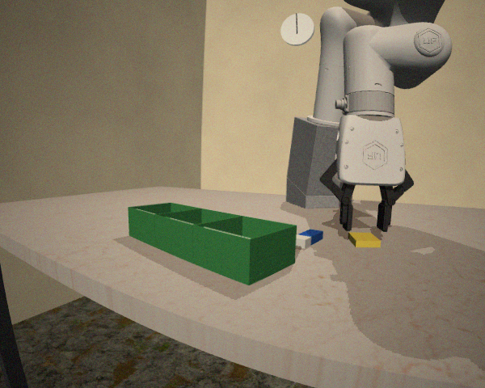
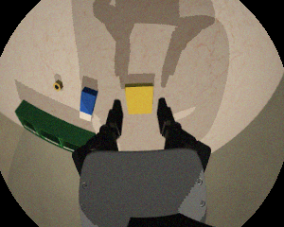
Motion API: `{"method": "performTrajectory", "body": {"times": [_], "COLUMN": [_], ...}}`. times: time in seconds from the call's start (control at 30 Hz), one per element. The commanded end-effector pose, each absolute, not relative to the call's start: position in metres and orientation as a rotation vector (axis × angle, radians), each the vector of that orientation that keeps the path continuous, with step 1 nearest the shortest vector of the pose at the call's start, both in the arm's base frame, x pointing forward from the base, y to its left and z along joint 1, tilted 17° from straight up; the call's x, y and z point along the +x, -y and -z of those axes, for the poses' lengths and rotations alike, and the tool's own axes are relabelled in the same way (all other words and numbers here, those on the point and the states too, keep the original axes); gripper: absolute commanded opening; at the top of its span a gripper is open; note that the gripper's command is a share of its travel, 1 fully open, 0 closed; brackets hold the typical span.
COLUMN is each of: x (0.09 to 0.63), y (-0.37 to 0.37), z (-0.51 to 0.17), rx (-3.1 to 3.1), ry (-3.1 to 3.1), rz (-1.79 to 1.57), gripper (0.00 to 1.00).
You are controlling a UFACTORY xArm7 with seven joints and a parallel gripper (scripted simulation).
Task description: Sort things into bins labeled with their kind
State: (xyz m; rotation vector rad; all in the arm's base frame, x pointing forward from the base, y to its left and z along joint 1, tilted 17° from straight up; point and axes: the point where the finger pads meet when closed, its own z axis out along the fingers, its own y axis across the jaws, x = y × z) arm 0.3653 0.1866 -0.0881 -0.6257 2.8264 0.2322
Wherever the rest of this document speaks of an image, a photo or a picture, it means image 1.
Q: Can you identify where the yellow block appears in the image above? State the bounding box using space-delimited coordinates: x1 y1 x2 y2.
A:
348 232 381 247

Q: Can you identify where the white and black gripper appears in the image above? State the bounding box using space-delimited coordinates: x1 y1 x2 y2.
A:
320 111 414 232

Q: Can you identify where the green divided tray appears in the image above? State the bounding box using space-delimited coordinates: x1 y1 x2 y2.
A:
128 203 297 285

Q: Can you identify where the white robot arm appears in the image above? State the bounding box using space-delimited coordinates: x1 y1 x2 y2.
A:
307 0 452 127

